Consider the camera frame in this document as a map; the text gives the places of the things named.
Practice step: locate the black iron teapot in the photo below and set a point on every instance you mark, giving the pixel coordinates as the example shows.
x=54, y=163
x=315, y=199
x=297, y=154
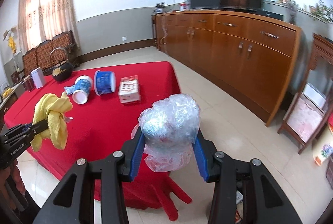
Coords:
x=63, y=70

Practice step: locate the dark wooden side stand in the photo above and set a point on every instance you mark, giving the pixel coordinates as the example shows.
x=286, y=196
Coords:
x=310, y=108

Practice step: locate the red tablecloth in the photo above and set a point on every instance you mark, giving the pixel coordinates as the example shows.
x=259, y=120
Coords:
x=101, y=126

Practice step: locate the wooden carved bench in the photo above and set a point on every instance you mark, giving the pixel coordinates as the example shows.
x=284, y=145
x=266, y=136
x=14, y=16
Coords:
x=47, y=54

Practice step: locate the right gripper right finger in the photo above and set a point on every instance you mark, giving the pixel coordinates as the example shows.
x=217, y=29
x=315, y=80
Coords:
x=264, y=201

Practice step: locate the yellow cloth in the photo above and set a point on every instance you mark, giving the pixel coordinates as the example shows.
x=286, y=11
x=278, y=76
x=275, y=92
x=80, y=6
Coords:
x=52, y=109

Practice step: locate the beige patterned curtain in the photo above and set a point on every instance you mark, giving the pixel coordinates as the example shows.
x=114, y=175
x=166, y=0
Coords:
x=39, y=20

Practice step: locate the red white tissue pack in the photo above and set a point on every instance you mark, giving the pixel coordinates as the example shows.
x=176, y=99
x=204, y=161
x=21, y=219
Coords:
x=129, y=89

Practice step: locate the white tin box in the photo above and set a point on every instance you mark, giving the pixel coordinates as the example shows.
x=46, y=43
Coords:
x=38, y=77

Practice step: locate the blue paper bowl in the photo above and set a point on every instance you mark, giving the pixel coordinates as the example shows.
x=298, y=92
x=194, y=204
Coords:
x=104, y=82

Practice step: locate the green potted plant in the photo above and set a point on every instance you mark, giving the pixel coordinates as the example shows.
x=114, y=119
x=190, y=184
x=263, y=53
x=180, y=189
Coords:
x=322, y=12

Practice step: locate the red cardboard box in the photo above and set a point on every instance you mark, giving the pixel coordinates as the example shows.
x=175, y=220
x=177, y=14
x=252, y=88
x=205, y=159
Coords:
x=330, y=123

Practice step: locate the white framed panel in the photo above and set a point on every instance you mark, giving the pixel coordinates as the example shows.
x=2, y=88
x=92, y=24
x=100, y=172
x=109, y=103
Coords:
x=314, y=95

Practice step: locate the blue white paper cup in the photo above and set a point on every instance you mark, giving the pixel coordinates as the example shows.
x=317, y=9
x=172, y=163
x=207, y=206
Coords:
x=83, y=85

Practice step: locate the person's left hand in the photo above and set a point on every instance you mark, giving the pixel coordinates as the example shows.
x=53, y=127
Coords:
x=12, y=187

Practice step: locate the long wooden sideboard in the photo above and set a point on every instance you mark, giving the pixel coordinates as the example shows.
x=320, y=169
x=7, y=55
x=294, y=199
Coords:
x=250, y=57

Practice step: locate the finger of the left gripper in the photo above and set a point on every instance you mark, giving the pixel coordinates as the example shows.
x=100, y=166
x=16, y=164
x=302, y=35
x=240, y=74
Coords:
x=33, y=129

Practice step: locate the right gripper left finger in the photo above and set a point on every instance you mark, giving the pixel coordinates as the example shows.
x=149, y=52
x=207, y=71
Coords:
x=72, y=200

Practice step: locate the clear plastic bag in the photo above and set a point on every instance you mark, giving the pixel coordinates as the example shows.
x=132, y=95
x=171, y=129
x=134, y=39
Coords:
x=170, y=127

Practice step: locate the dark red tea canister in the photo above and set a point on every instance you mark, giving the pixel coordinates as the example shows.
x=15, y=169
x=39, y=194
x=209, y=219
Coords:
x=28, y=83

